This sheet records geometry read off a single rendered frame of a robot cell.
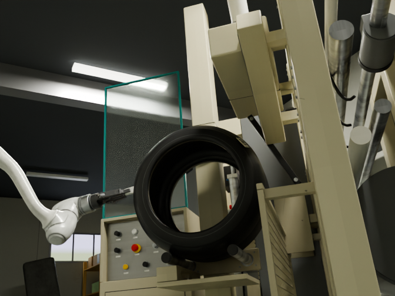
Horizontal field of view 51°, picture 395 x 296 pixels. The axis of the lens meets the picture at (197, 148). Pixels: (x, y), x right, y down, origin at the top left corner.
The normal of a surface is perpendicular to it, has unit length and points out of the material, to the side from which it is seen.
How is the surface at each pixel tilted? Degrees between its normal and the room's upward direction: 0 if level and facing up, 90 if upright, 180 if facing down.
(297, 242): 90
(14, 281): 90
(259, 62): 162
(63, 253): 90
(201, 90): 90
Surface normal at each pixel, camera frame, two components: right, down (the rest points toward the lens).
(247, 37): -0.02, 0.76
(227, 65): 0.07, 0.92
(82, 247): 0.48, -0.37
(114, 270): -0.27, -0.36
